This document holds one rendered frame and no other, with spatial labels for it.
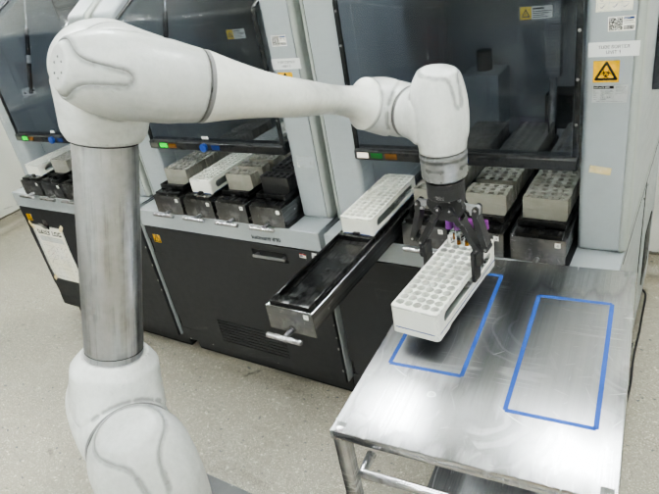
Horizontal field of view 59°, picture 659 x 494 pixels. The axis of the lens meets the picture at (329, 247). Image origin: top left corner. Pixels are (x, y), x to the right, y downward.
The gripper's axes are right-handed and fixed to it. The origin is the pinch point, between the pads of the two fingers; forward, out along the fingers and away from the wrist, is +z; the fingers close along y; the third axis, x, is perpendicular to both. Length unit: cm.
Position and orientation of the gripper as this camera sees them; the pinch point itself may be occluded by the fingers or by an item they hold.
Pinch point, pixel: (451, 266)
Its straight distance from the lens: 126.1
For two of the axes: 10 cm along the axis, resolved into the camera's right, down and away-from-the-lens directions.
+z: 1.7, 8.6, 4.8
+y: 8.2, 1.5, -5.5
